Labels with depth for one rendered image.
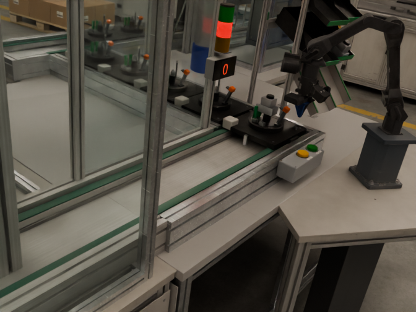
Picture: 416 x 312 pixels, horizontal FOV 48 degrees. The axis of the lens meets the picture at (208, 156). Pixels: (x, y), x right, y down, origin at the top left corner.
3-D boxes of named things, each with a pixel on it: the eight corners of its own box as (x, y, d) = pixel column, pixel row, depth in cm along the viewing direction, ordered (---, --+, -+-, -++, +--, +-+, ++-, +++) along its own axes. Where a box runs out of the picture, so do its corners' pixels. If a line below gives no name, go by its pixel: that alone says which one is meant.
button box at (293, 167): (320, 164, 172) (324, 150, 169) (292, 184, 157) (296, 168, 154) (304, 157, 176) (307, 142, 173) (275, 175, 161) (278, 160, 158)
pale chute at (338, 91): (343, 103, 208) (351, 99, 205) (326, 108, 200) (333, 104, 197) (318, 47, 212) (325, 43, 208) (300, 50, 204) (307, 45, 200)
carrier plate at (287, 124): (306, 132, 184) (307, 127, 183) (273, 150, 166) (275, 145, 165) (255, 112, 196) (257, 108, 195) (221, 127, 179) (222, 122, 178)
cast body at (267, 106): (277, 114, 178) (280, 96, 174) (271, 116, 175) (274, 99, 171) (259, 106, 182) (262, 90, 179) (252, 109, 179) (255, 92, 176)
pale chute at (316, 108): (329, 111, 198) (337, 107, 194) (309, 116, 189) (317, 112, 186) (303, 52, 201) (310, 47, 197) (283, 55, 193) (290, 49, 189)
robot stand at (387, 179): (402, 188, 172) (420, 140, 162) (368, 189, 168) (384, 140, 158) (380, 168, 184) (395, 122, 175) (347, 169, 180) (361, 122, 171)
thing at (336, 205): (528, 226, 164) (532, 219, 163) (297, 244, 139) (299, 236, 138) (407, 137, 223) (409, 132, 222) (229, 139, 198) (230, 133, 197)
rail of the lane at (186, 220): (319, 155, 188) (326, 130, 183) (168, 252, 124) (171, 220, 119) (307, 150, 191) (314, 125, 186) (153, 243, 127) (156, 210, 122)
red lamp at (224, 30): (233, 36, 157) (235, 22, 155) (225, 38, 154) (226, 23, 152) (221, 33, 160) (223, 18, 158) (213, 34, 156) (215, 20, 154)
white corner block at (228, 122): (238, 128, 180) (239, 119, 178) (230, 131, 176) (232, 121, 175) (228, 124, 182) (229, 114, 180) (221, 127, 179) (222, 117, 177)
